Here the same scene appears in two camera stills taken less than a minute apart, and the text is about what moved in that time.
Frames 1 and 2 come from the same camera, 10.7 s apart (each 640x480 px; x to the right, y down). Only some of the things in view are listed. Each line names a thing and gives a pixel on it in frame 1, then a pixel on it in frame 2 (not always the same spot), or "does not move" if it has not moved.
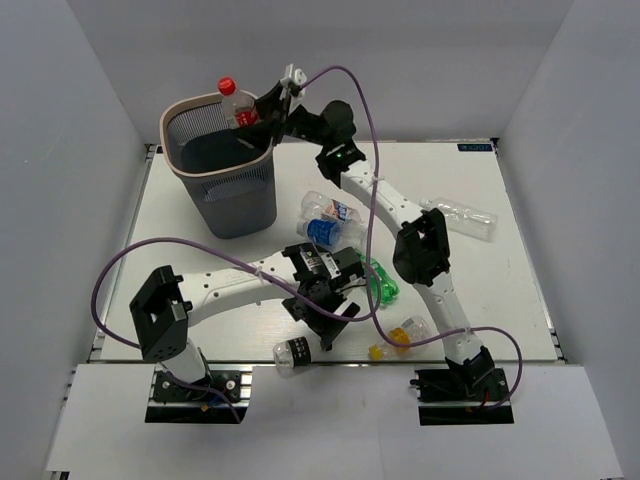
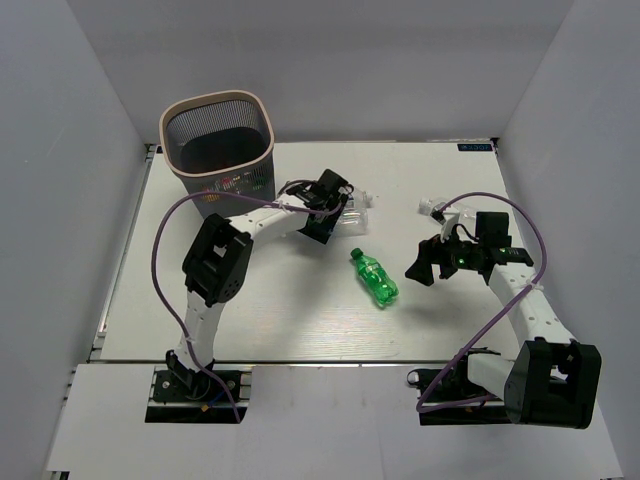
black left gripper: (325, 325) -> (321, 231)
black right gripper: (271, 109) -> (432, 250)
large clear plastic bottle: (474, 224) does not move
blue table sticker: (475, 147) does not move
